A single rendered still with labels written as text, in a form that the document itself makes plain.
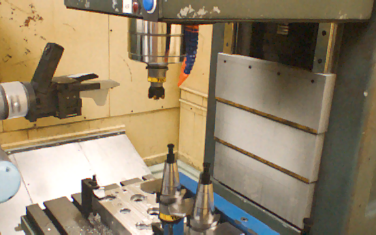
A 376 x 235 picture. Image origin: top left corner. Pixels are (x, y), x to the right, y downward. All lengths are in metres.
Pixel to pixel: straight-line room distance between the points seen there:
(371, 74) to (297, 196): 0.45
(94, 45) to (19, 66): 0.37
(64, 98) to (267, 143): 0.75
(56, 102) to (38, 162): 1.13
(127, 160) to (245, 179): 0.80
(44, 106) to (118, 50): 1.26
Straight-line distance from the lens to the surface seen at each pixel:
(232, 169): 1.57
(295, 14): 0.92
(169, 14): 0.70
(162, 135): 2.44
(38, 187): 1.95
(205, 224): 0.74
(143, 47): 1.00
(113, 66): 2.16
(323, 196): 1.36
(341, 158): 1.29
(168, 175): 0.81
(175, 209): 0.80
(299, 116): 1.29
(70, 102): 0.94
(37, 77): 0.93
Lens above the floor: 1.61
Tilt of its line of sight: 17 degrees down
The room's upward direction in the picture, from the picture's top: 3 degrees clockwise
